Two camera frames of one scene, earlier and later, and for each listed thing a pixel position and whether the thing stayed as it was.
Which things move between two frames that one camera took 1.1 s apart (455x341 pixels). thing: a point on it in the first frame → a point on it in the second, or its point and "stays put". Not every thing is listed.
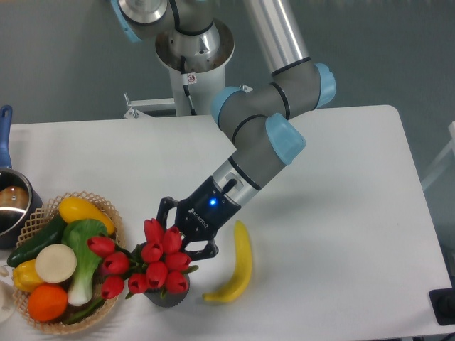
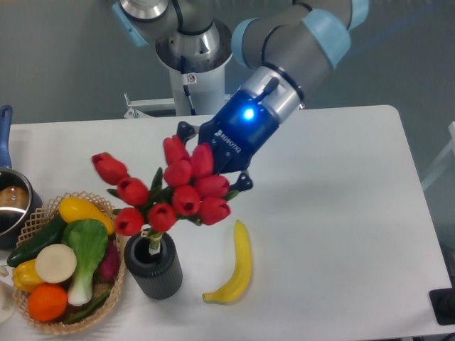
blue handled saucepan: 19,200 stays put
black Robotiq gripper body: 200,214 → 236,129
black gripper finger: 166,203 → 185,130
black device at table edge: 443,302 stays put
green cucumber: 53,234 stays put
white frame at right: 449,151 stays put
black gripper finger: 209,251 → 243,183
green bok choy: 77,234 stays put
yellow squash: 74,209 stays put
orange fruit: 47,302 stays put
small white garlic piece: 3,271 stays put
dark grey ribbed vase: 161,298 → 159,275
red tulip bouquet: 157,262 → 185,184
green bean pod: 84,313 stays put
